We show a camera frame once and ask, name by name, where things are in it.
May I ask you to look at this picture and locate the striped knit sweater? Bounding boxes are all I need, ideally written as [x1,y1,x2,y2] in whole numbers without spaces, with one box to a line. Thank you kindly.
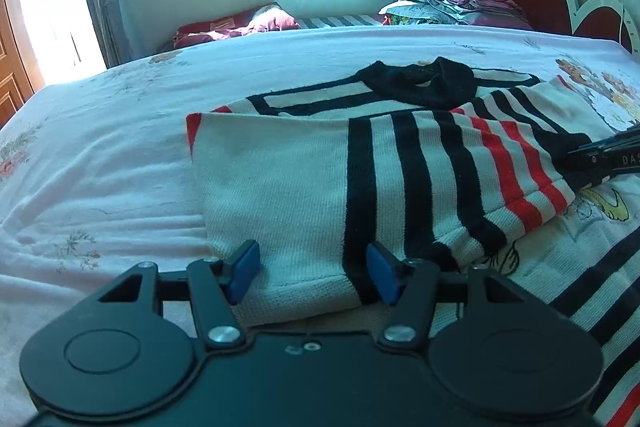
[186,58,639,426]

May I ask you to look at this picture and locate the floral white bed sheet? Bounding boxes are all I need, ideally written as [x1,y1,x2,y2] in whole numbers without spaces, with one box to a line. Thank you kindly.
[1,26,639,426]

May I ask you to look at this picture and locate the stack of folded blankets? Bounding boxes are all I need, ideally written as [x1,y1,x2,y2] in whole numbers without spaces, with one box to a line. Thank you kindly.
[378,0,533,30]

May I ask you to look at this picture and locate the striped low mattress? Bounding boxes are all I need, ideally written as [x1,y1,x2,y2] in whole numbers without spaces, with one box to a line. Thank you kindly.
[295,14,383,29]

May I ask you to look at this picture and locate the red pillow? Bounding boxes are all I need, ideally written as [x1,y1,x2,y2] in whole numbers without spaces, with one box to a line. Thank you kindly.
[172,3,300,49]

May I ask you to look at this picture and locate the brown wooden door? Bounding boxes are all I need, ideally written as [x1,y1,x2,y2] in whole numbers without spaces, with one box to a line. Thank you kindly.
[0,0,44,127]

